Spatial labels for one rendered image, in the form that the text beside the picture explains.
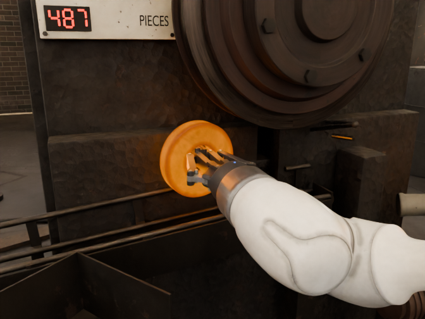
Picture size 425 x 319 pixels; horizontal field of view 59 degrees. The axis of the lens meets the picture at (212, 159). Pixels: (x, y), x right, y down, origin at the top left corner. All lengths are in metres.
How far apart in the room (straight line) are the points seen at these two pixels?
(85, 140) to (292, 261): 0.50
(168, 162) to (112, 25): 0.29
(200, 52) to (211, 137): 0.16
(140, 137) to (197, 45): 0.23
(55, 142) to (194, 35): 0.33
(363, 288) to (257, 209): 0.17
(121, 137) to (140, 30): 0.22
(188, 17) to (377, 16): 0.35
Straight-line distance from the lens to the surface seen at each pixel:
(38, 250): 0.82
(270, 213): 0.44
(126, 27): 0.80
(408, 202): 1.04
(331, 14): 0.72
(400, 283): 0.53
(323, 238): 0.41
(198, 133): 0.73
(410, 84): 3.55
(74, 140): 0.78
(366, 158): 0.95
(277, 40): 0.67
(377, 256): 0.52
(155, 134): 0.80
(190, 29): 0.69
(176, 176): 0.73
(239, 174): 0.54
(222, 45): 0.70
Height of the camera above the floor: 1.05
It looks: 17 degrees down
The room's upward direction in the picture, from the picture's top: straight up
